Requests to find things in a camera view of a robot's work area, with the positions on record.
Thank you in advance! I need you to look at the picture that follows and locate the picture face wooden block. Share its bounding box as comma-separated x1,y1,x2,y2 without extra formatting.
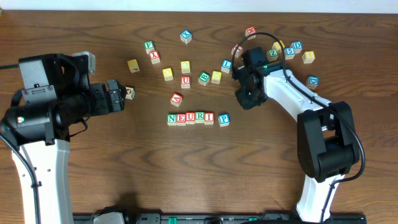
125,87,136,100

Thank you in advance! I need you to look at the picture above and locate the blue X block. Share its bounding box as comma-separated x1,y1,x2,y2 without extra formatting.
180,30,192,44

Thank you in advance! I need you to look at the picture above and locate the red u block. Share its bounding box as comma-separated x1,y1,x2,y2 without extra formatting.
181,76,191,89
185,112,196,124

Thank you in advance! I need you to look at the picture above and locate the red Y block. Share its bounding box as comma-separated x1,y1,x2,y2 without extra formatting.
149,50,160,64

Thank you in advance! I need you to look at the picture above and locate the red E block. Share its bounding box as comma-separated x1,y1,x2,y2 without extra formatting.
177,113,187,126

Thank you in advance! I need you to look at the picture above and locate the yellow block upper middle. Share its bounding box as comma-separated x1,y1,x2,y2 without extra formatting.
180,60,191,73

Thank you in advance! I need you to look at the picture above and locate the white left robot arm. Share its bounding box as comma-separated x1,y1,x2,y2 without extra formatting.
1,51,127,223

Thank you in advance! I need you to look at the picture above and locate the red M block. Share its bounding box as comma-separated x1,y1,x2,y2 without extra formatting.
245,27,257,40

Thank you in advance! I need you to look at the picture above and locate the green F block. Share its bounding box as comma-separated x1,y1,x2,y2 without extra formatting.
144,40,155,54

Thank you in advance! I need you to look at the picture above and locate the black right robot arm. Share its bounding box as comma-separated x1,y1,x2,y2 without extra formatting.
232,47,364,223

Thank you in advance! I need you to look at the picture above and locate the green Z block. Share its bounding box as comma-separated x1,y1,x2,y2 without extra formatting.
266,49,279,62

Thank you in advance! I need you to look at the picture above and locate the yellow block left middle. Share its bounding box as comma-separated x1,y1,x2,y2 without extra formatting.
162,68,174,81

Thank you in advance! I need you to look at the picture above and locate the blue L block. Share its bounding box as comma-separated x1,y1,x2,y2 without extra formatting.
221,60,232,73

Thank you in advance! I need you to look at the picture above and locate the yellow block centre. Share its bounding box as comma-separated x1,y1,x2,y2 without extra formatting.
211,71,222,84

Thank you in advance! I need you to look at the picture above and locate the blue D block right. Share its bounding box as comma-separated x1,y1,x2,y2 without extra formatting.
306,76,319,90

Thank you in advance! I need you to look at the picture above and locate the green R block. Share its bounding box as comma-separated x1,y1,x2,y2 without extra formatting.
195,111,205,124

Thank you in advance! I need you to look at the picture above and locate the green B block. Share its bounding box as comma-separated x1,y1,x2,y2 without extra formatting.
198,72,210,86

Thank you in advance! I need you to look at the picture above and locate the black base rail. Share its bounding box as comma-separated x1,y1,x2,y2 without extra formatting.
73,207,368,224

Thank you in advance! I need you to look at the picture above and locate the red i block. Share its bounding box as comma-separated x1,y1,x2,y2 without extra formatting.
231,44,244,58
204,112,215,124

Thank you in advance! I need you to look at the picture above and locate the red A block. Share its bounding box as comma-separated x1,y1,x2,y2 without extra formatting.
170,93,183,107

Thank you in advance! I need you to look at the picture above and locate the green N block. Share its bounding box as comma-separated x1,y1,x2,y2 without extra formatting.
167,113,177,126

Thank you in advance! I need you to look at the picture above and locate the yellow 8 block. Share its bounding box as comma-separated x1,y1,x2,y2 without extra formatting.
302,51,315,64

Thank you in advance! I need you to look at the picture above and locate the blue d block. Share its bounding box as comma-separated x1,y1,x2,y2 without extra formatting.
306,76,319,90
290,41,303,54

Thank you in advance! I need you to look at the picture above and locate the blue 5 block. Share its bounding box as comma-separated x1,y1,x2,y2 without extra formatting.
284,47,295,60

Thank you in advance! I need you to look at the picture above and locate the blue D block upper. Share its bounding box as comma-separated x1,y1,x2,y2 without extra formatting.
290,41,303,54

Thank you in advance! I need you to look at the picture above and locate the yellow block upper right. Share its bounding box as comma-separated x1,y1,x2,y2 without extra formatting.
272,41,285,54

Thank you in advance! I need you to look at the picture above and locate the yellow block far left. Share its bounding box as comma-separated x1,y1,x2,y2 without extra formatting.
127,59,139,73

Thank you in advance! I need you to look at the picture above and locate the blue P block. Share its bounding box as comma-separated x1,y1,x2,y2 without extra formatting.
218,113,230,127

